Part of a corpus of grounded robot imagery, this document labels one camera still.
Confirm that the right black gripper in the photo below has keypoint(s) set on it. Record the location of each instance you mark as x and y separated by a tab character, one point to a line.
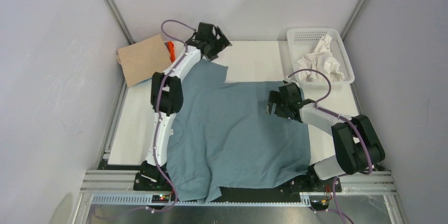
275	96

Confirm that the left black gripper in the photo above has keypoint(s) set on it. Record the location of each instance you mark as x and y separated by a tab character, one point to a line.
223	43

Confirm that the grey-blue t-shirt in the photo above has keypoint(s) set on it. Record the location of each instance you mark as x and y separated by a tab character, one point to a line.
223	137

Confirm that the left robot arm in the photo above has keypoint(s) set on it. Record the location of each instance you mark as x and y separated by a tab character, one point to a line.
167	100

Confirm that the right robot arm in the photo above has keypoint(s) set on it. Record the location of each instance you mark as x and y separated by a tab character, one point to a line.
356	144

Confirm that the folded orange t-shirt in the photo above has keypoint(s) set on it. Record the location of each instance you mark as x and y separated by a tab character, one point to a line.
171	49

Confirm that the white plastic basket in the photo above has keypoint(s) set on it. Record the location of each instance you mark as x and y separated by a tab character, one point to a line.
302	41

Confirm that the crumpled white t-shirt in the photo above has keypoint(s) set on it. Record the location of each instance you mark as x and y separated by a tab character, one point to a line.
322	60

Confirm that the folded tan t-shirt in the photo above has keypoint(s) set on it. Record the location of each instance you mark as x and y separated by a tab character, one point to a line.
141	60

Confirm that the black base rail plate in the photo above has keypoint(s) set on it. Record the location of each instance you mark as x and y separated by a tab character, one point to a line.
148	178

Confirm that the aluminium frame rail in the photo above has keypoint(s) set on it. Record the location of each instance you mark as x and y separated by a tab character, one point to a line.
126	187

